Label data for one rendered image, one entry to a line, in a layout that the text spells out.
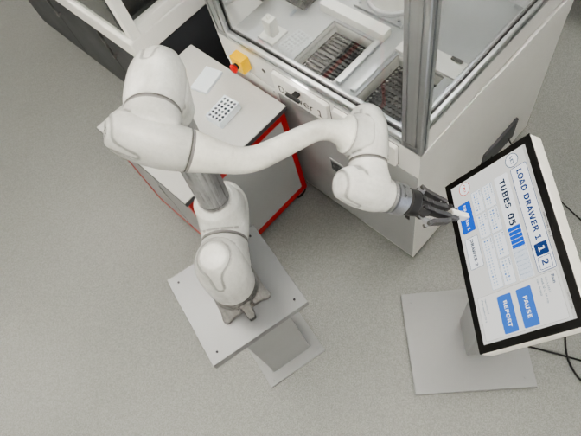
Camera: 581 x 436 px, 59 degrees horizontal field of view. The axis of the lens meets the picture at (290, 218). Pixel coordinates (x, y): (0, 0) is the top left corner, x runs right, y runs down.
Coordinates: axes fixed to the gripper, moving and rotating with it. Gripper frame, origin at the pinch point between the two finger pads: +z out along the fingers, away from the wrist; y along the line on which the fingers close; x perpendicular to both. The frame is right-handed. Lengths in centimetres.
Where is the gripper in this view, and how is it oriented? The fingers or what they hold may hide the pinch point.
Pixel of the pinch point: (456, 214)
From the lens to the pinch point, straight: 155.4
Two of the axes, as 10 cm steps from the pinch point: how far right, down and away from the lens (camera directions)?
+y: -0.4, -8.9, 4.6
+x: -4.9, 4.2, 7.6
